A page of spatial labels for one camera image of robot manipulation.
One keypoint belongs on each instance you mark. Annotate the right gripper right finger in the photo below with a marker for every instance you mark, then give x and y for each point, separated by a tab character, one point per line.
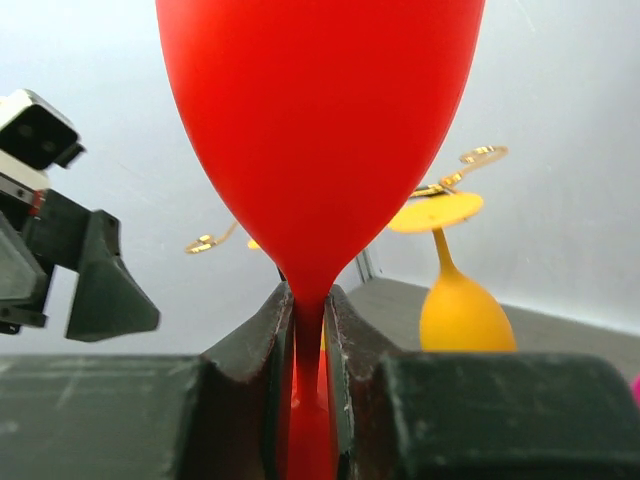
399	414

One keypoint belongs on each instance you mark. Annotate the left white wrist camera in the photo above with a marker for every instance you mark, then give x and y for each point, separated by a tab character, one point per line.
34	137

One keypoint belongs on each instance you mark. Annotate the red plastic wine glass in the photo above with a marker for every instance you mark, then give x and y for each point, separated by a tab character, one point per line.
314	121

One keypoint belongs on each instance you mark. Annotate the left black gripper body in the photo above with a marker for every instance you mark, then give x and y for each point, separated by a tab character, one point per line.
38	234

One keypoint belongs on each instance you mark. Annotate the yellow plastic wine glass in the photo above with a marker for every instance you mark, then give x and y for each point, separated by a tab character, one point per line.
458	314

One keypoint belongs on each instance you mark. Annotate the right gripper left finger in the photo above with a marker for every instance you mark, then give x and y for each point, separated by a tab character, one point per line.
222	414

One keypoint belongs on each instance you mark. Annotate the gold wine glass rack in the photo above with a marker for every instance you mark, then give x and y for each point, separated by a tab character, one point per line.
475	165

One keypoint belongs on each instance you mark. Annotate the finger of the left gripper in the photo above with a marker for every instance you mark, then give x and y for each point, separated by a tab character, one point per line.
108	302

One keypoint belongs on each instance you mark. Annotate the pink plastic wine glass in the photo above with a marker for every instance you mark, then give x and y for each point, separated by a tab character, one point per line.
635	389

